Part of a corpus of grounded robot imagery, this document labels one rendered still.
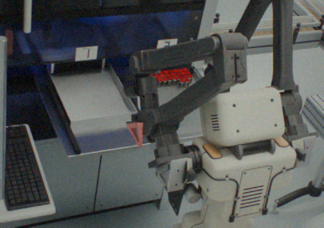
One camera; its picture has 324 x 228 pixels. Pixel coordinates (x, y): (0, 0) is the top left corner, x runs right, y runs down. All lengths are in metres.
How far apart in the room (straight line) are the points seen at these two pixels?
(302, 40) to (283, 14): 1.13
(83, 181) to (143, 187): 0.33
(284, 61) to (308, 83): 2.49
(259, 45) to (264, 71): 1.50
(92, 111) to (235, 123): 0.81
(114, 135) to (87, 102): 0.20
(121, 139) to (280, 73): 0.65
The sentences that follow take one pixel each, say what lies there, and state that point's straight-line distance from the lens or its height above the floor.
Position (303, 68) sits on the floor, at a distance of 4.74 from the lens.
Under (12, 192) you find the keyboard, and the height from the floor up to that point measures 0.83.
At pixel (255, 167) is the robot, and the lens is 1.91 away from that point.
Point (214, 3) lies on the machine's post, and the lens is 2.67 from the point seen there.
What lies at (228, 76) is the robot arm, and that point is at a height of 1.54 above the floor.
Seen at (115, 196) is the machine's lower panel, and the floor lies 0.17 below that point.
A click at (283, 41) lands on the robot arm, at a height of 1.42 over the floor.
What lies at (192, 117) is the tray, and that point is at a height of 0.88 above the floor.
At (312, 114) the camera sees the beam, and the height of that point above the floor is 0.48.
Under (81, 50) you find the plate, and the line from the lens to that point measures 2.55.
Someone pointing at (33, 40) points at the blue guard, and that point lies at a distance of 2.47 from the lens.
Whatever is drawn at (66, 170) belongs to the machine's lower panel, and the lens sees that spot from 2.95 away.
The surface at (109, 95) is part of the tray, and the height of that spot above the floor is 0.88.
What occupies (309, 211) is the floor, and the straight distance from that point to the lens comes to 3.65.
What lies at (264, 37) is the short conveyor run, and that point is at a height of 0.93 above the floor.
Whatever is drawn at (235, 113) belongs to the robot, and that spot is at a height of 1.35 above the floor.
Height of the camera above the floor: 2.46
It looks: 37 degrees down
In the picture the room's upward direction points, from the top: 11 degrees clockwise
